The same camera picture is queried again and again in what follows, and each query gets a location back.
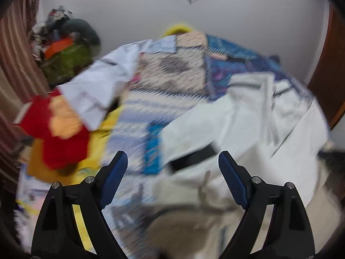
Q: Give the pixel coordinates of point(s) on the brown wooden door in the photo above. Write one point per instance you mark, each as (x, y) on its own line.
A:
(327, 82)

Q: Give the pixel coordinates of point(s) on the green patterned storage box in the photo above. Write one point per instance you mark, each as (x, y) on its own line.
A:
(66, 64)

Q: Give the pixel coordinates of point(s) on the white shirt on bed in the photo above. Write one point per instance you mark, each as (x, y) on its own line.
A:
(92, 92)

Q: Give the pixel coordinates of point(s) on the dark green stuffed cushion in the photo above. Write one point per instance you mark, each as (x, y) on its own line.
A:
(83, 29)

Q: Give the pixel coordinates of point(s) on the striped red curtain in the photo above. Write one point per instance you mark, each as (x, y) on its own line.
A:
(21, 79)

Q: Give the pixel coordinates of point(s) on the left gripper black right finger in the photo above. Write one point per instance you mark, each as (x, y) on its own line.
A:
(275, 222)

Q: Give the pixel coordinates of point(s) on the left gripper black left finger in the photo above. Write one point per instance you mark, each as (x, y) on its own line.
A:
(56, 232)

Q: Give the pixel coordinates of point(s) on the blue patchwork bed quilt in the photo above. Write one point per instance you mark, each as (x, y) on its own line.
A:
(168, 86)

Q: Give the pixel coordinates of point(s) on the yellow fleece blanket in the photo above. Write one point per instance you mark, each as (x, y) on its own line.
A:
(42, 176)

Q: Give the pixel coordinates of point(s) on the red plush toy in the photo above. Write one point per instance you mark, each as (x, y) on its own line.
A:
(52, 120)

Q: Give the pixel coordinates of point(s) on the white and beige jacket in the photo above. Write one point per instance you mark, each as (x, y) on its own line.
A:
(274, 136)

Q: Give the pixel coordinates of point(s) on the orange box on pile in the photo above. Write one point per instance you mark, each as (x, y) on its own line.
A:
(57, 47)

